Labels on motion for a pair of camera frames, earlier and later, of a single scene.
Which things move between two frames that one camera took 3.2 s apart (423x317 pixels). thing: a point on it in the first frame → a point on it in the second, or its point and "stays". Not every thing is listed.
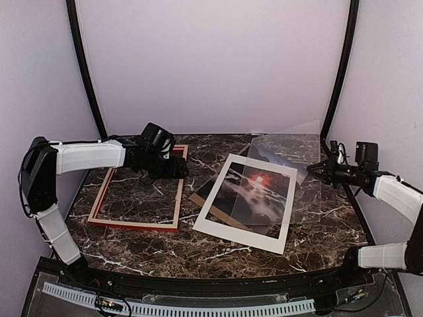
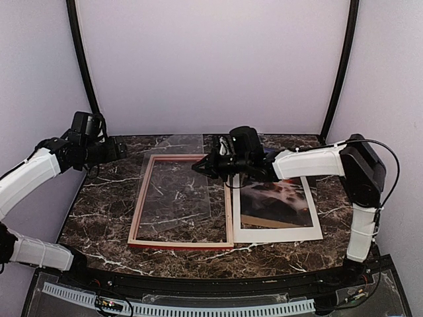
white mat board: [240, 235] → [272, 234]
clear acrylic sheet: [276, 186] → [172, 192]
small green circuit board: [102, 302] stays
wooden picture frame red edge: [119, 224] → [188, 244]
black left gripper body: [158, 169] → [93, 154]
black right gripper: [328, 175] → [209, 170]
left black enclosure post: [73, 17] stays
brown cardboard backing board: [227, 218] → [262, 221]
